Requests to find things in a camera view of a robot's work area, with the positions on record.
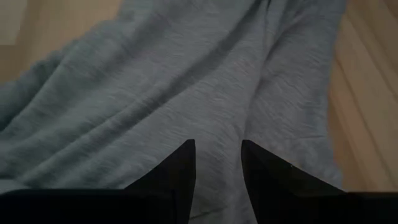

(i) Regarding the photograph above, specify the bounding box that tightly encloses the grey Reebok t-shirt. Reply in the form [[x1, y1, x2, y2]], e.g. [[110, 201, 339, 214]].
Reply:
[[0, 0, 348, 224]]

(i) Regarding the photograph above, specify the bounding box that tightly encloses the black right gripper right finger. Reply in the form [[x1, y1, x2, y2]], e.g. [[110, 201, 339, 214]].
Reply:
[[241, 139, 398, 224]]

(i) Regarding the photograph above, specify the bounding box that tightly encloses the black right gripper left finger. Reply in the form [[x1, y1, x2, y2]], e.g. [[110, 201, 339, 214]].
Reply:
[[0, 139, 197, 224]]

